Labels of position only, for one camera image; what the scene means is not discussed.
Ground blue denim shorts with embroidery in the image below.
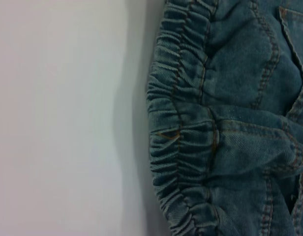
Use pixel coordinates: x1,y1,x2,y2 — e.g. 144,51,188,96
145,0,303,236

